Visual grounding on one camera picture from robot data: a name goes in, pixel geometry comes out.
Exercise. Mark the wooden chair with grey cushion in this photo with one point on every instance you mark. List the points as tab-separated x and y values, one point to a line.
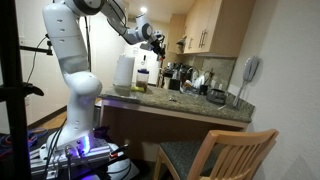
222	155

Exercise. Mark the white paper towel roll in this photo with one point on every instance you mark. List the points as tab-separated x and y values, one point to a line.
124	71

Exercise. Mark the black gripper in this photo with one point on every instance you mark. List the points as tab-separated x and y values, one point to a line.
156	41

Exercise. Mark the black toaster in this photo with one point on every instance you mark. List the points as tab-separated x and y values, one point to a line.
216	96

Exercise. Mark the black tripod stand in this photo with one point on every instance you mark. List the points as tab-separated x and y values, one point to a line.
14	89

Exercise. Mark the clear jar with blue lid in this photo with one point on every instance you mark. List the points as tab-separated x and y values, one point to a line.
142	78

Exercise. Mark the yellow green fruit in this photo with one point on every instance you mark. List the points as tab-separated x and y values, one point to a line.
137	89

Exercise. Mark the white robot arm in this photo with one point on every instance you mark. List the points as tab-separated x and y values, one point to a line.
62	24

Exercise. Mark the beige upper kitchen cabinets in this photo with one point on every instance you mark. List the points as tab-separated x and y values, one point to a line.
210	28

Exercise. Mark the black coffee maker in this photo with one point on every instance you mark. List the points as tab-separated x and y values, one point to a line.
172	75

